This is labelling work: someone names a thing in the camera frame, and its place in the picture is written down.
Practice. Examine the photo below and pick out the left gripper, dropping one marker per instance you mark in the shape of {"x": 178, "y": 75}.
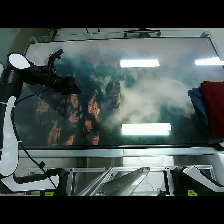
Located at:
{"x": 65, "y": 85}

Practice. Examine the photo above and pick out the red T-shirt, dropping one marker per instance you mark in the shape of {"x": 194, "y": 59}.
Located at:
{"x": 215, "y": 110}

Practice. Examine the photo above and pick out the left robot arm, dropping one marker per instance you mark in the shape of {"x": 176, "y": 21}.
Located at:
{"x": 10, "y": 140}

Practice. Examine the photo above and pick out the blue garment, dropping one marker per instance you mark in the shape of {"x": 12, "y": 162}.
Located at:
{"x": 198, "y": 103}

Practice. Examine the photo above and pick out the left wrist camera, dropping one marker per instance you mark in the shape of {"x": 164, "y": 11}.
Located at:
{"x": 53, "y": 59}

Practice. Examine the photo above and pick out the silver frame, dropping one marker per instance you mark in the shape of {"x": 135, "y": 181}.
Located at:
{"x": 100, "y": 153}

